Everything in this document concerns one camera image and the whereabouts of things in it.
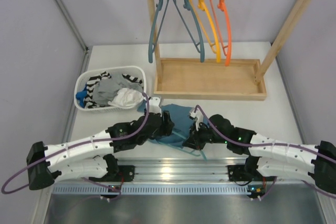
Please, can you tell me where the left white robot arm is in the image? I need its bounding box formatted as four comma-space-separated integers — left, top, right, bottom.
26, 111, 174, 190

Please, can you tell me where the black white striped garment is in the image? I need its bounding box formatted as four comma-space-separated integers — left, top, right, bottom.
76, 71, 144, 109

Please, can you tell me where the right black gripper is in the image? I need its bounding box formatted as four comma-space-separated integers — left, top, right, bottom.
183, 120, 228, 151

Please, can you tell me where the yellow hanger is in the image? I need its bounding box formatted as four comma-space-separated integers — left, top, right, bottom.
189, 0, 221, 63

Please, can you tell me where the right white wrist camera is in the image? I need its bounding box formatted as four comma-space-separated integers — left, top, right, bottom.
189, 107, 204, 127

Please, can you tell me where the purple cable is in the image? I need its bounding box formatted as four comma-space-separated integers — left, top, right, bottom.
194, 104, 336, 201
1, 91, 150, 201

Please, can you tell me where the teal blue tank top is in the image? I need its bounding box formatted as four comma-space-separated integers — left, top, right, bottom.
136, 97, 193, 144

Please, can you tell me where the orange hanger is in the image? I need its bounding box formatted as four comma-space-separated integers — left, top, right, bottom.
209, 0, 232, 67

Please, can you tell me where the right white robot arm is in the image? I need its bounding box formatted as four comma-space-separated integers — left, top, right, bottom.
183, 114, 335, 194

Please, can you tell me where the white plastic laundry basket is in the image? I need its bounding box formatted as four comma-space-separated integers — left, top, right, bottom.
73, 66, 146, 113

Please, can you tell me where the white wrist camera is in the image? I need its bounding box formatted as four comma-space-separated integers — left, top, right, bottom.
189, 107, 204, 127
149, 97, 162, 115

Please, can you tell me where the wooden clothes rack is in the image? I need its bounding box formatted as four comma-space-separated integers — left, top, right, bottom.
147, 0, 311, 101

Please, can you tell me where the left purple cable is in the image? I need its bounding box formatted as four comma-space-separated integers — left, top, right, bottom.
1, 91, 150, 201

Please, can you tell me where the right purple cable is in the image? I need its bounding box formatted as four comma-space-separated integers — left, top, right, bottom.
194, 104, 336, 201

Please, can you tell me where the aluminium mounting rail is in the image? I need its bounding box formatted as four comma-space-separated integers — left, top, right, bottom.
52, 157, 287, 196

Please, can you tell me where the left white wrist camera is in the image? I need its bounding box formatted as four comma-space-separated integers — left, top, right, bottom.
149, 97, 162, 115

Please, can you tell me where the grey garment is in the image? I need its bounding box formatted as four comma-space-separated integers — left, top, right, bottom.
92, 73, 143, 106

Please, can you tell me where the blue garment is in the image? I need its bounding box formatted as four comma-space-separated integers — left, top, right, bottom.
75, 90, 87, 106

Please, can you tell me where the teal hanger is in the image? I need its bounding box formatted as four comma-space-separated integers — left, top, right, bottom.
155, 131, 207, 161
148, 0, 173, 63
167, 0, 206, 63

